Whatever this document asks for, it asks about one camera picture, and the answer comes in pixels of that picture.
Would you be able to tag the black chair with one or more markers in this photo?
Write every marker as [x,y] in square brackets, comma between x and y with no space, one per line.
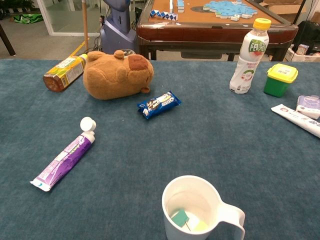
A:
[307,32]

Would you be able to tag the pile of blue mahjong tiles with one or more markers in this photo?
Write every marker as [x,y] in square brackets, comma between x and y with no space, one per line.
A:
[225,8]

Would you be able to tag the yellow binder clip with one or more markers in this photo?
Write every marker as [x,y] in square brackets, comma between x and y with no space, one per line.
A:
[200,226]

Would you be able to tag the purple toothpaste tube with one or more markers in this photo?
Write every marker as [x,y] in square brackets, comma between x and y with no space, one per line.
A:
[67,155]

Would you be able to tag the green container yellow lid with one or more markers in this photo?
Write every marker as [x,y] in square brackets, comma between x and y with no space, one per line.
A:
[277,83]

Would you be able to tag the tea bottle yellow label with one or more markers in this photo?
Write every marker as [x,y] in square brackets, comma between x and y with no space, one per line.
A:
[63,72]

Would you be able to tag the long white toothpaste tube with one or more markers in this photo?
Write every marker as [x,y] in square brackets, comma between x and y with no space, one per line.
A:
[291,115]

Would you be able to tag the green bag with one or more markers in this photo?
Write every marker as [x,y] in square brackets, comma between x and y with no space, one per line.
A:
[27,18]

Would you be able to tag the small white pink-lidded box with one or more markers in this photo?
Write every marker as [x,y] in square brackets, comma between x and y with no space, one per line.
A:
[310,103]

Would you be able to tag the green binder clip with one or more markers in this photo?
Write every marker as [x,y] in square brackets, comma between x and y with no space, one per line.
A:
[180,217]

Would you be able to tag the wooden pole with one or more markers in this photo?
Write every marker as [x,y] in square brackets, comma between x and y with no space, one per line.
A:
[85,25]

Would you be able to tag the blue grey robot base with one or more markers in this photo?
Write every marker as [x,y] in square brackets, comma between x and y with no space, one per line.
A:
[117,35]

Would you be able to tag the black table leg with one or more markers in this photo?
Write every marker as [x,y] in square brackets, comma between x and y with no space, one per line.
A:
[7,41]

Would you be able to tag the blue cookie snack packet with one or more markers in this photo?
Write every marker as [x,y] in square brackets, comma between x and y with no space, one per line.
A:
[157,104]

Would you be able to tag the white plastic basket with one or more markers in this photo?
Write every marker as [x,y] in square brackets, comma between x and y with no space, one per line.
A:
[300,58]

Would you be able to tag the small drink carton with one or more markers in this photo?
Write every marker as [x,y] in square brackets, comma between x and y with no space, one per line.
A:
[302,49]

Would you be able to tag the stack of blue mahjong tiles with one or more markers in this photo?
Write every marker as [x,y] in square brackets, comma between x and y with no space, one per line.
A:
[180,5]

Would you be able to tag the blue table cloth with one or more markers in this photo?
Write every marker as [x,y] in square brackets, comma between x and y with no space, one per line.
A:
[175,150]

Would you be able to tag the brown capybara plush toy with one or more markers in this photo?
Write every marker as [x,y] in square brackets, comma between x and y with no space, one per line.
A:
[112,75]

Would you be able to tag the white yellow-capped drink bottle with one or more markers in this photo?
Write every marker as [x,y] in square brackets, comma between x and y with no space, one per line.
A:
[247,62]

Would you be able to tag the brown wooden mahjong table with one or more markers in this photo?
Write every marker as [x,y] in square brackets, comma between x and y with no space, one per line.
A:
[200,32]

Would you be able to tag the blue white snake puzzle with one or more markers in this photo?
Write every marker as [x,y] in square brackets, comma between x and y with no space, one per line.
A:
[165,15]

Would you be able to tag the white plastic mug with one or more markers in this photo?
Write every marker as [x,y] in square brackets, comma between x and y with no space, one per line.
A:
[172,230]

